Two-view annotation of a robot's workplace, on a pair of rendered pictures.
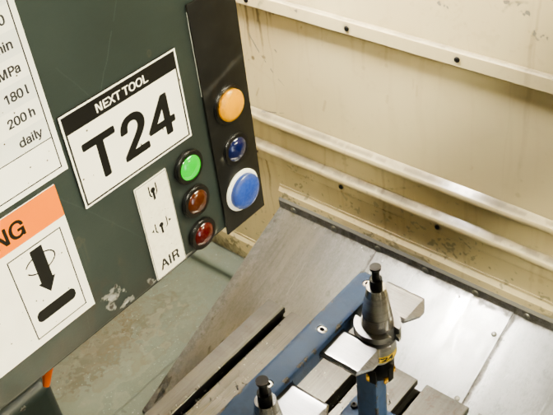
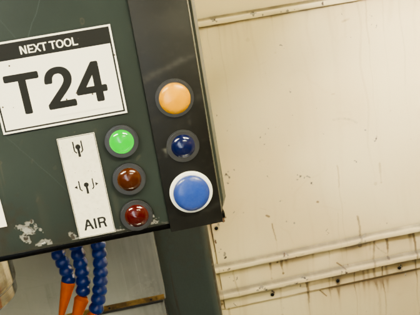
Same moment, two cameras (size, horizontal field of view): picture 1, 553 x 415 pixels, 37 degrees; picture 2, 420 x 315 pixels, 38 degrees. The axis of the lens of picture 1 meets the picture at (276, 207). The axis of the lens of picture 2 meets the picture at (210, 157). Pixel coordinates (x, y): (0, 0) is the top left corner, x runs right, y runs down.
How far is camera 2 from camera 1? 0.42 m
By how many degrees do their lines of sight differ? 43
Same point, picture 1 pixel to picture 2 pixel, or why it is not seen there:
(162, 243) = (86, 203)
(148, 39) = (82, 9)
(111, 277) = (27, 210)
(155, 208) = (79, 165)
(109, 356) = not seen: outside the picture
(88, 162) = (9, 94)
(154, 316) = not seen: outside the picture
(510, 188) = not seen: outside the picture
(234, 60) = (183, 57)
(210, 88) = (151, 74)
